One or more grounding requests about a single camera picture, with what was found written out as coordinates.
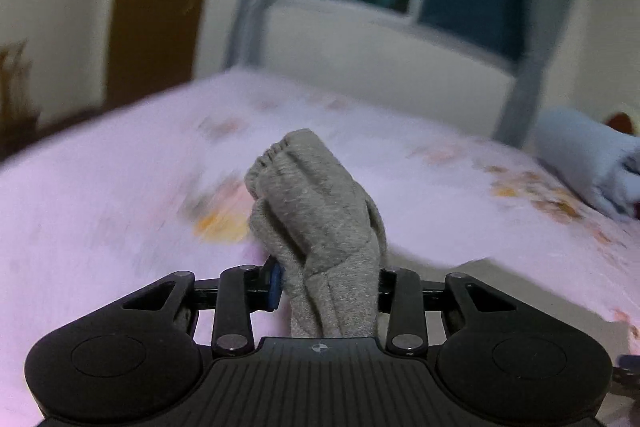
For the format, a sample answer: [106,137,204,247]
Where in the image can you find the light blue rolled duvet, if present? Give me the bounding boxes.
[533,107,639,220]

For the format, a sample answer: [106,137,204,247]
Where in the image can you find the grey right curtain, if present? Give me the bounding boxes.
[492,0,572,148]

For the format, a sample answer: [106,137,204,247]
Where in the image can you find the grey pants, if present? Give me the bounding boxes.
[245,129,387,338]

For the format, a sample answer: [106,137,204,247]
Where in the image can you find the pink floral bed sheet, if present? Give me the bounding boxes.
[1,69,639,426]

